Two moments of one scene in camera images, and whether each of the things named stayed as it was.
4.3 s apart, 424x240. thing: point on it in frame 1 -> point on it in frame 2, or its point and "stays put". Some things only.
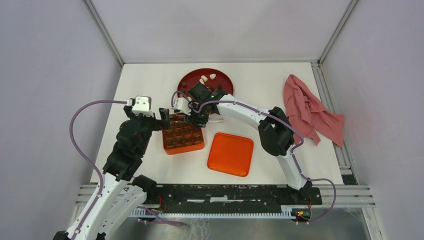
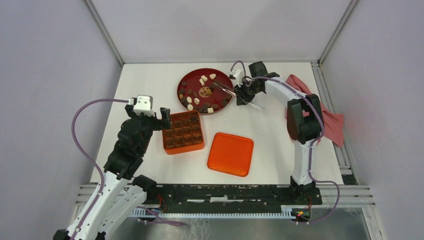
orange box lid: [231, 154] stays put
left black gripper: [163, 112] stays put
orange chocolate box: [182, 137] stays put
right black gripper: [192, 118] -> [240, 92]
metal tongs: [202, 124] -> [232, 92]
